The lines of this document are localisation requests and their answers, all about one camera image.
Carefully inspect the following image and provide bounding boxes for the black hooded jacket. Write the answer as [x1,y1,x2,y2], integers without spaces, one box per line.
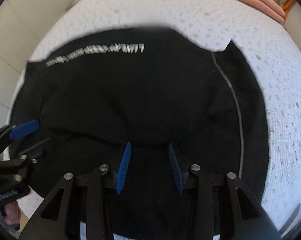
[9,28,269,239]

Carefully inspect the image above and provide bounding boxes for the person's left hand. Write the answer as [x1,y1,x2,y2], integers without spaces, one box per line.
[4,201,21,226]

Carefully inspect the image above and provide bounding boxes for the white wardrobe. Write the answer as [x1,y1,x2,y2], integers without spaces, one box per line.
[0,0,72,127]

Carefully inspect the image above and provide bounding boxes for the floral quilted bed cover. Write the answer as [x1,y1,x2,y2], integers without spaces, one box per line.
[6,0,301,239]

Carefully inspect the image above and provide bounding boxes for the orange curtain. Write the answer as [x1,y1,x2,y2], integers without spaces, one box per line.
[282,0,296,15]

